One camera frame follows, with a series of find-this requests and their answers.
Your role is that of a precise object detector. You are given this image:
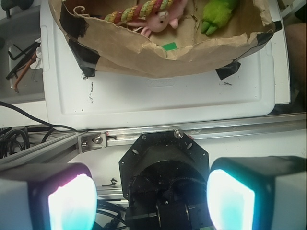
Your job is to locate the green block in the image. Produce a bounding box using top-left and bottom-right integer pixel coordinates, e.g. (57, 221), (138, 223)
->
(161, 42), (177, 51)

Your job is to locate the black power cable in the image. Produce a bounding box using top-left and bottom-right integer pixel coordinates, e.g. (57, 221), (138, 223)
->
(0, 100), (80, 132)

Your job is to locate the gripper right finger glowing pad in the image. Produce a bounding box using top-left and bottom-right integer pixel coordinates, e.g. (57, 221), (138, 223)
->
(206, 156), (307, 230)

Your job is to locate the brown paper bag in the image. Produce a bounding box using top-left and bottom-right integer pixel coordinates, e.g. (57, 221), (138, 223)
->
(48, 0), (276, 78)

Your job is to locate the pink plush bunny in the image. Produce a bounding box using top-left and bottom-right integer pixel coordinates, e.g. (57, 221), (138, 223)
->
(126, 0), (188, 37)

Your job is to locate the multicolour braided rope toy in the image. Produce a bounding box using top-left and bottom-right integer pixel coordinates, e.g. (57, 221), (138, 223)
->
(101, 0), (174, 24)

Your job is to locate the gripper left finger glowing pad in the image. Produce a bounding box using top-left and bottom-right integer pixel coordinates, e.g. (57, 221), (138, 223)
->
(0, 163), (97, 230)

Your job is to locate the aluminium frame rail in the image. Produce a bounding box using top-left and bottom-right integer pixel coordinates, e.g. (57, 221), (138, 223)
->
(0, 113), (307, 164)

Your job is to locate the green plush toy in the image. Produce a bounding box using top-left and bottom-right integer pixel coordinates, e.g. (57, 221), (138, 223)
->
(201, 0), (239, 36)

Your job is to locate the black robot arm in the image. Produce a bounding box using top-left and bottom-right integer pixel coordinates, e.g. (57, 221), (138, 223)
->
(0, 132), (307, 230)

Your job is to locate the allen keys pile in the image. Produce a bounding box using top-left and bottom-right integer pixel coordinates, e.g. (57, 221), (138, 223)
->
(6, 42), (40, 93)

